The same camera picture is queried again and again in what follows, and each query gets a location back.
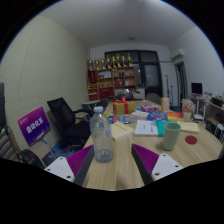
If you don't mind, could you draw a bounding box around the pink box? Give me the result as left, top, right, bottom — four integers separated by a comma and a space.
139, 104, 160, 113

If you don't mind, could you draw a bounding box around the grey office chair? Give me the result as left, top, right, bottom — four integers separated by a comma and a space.
144, 92, 162, 105

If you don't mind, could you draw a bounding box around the black office chair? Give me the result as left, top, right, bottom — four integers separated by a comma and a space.
46, 96, 93, 148

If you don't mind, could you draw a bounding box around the wooden shelf unit with trophies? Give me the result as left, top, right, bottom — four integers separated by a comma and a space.
86, 53, 138, 102

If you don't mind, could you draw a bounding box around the beige paper envelope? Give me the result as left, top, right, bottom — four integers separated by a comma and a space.
176, 120, 200, 134

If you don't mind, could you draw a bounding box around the orange folder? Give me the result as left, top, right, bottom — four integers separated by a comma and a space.
166, 111, 185, 121

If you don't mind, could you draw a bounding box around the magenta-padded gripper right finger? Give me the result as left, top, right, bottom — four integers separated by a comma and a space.
131, 143, 185, 186

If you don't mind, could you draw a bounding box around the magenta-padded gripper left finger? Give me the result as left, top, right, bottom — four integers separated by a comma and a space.
44, 144, 95, 187

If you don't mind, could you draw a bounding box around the yellow gift box red ribbon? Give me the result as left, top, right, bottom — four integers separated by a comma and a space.
112, 96, 137, 116

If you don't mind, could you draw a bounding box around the blue printed book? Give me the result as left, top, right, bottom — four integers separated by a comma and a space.
146, 111, 168, 122
107, 114, 134, 124

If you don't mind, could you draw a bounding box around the teal notebook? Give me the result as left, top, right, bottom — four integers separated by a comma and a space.
155, 119, 171, 137

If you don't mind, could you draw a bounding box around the clear plastic water bottle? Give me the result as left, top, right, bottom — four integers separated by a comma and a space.
89, 105, 115, 164

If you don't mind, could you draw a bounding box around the pale green cup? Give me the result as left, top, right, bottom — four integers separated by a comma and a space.
162, 121, 182, 152

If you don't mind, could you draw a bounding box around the computer monitor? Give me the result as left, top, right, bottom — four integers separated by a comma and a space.
190, 82, 204, 96

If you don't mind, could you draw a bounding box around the purple sign board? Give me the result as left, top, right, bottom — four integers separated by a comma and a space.
17, 106, 52, 147

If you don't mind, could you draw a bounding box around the striped fabric chair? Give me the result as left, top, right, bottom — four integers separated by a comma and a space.
0, 125, 19, 163

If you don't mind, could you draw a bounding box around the white printed booklet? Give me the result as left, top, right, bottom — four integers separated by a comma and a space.
133, 119, 159, 137

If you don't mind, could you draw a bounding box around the black printer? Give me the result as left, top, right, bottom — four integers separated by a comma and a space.
210, 96, 224, 108

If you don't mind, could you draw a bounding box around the orange standing card box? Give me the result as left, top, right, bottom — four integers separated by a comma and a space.
160, 96, 171, 113

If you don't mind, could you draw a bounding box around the white air conditioner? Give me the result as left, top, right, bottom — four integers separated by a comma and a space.
169, 48, 185, 63

